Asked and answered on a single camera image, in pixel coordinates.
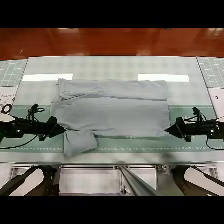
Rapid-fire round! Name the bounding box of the black cable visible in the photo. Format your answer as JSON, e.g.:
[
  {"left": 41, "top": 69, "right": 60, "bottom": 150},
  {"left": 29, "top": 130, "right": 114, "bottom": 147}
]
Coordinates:
[
  {"left": 0, "top": 132, "right": 42, "bottom": 150},
  {"left": 205, "top": 137, "right": 224, "bottom": 151}
]

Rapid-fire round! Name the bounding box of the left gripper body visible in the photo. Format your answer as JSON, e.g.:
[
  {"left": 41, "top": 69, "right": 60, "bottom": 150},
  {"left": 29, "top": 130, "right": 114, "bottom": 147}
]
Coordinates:
[{"left": 37, "top": 115, "right": 58, "bottom": 142}]

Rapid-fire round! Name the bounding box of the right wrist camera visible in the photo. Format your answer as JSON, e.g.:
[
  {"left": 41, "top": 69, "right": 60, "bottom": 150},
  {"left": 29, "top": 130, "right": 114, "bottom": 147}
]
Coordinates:
[{"left": 190, "top": 106, "right": 208, "bottom": 123}]

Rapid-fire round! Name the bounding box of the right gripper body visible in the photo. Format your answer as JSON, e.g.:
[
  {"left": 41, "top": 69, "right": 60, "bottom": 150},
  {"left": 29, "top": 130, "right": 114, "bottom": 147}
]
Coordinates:
[{"left": 174, "top": 116, "right": 193, "bottom": 143}]

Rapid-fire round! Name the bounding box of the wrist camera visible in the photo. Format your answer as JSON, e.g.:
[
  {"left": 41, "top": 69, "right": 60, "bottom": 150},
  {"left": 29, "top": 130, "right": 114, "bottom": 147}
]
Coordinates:
[
  {"left": 190, "top": 106, "right": 208, "bottom": 123},
  {"left": 26, "top": 103, "right": 46, "bottom": 122}
]

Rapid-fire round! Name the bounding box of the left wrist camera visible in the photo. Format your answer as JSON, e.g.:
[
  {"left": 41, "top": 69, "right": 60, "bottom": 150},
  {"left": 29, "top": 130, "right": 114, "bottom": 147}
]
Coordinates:
[{"left": 26, "top": 103, "right": 46, "bottom": 122}]

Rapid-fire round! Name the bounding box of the grey T-shirt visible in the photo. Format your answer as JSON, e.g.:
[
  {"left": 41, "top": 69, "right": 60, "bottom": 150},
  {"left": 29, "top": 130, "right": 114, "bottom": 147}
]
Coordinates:
[{"left": 51, "top": 77, "right": 172, "bottom": 158}]

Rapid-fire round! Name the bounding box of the silver frame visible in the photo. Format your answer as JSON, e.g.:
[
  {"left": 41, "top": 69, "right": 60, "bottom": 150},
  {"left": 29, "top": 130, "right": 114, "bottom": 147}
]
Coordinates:
[{"left": 0, "top": 162, "right": 224, "bottom": 197}]

